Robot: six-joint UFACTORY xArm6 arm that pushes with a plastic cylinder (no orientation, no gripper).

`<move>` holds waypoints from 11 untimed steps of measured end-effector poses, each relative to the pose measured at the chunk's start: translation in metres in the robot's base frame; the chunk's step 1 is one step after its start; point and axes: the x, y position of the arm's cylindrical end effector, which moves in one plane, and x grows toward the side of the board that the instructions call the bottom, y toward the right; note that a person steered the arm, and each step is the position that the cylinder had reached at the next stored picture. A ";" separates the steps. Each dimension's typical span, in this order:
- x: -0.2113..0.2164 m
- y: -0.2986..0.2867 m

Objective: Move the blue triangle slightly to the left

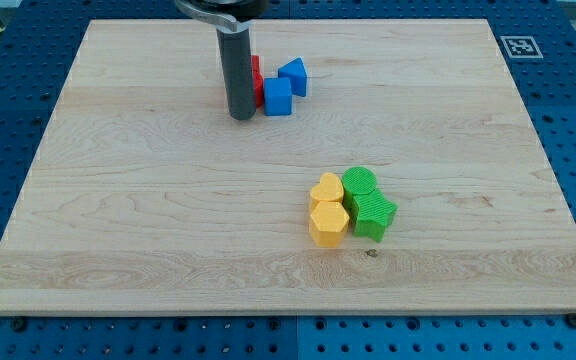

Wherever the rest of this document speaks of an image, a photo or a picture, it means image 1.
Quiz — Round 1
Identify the silver metal clamp bracket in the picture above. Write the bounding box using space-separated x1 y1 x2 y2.
174 0 252 34

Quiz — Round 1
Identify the red block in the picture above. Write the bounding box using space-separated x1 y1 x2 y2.
251 55 264 108

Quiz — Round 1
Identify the white fiducial marker tag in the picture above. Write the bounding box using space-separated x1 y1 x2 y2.
500 35 543 59

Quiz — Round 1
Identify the blue triangle block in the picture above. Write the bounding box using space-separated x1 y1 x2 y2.
278 57 308 97

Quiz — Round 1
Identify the green cylinder block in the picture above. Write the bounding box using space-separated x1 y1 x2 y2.
341 166 377 210

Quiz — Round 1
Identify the yellow heart block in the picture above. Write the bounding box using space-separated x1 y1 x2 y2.
309 172 344 212

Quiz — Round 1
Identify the wooden board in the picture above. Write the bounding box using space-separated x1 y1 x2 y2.
0 19 576 317

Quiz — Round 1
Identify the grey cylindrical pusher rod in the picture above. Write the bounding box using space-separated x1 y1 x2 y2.
216 29 256 120

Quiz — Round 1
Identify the yellow hexagon block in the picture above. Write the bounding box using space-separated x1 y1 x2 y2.
309 202 350 248

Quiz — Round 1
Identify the black robot arm flange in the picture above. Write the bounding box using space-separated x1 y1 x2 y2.
190 0 269 22

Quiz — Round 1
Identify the green star block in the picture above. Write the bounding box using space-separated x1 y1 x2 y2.
352 189 398 243

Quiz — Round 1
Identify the blue cube block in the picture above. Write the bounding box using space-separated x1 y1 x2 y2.
264 77 293 116

